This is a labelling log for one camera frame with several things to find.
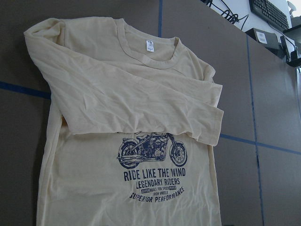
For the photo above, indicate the cream long-sleeve printed shirt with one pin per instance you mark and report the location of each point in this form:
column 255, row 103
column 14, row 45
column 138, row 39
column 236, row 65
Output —
column 131, row 129

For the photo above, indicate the black box with label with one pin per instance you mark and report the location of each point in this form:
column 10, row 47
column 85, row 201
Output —
column 268, row 40

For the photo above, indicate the black monitor stand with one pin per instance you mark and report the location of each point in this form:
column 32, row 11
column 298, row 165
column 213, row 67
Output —
column 291, row 51

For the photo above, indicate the black keyboard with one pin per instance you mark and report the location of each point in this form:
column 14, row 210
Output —
column 270, row 13

